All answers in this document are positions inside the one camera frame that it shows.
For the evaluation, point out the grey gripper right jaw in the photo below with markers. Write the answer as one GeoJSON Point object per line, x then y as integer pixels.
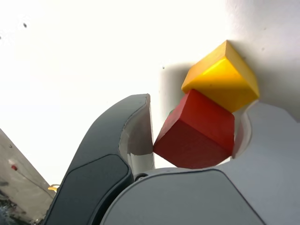
{"type": "Point", "coordinates": [211, 199]}

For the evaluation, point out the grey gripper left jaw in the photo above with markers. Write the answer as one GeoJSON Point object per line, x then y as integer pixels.
{"type": "Point", "coordinates": [98, 150]}

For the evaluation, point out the red cube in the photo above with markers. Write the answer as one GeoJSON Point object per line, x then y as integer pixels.
{"type": "Point", "coordinates": [199, 133]}

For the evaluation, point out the yellow cube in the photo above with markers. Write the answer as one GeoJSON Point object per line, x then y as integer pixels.
{"type": "Point", "coordinates": [222, 79]}

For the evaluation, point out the small yellow object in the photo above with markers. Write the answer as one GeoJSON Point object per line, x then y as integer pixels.
{"type": "Point", "coordinates": [53, 187]}

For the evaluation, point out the small red object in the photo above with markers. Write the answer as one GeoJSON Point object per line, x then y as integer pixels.
{"type": "Point", "coordinates": [14, 167]}

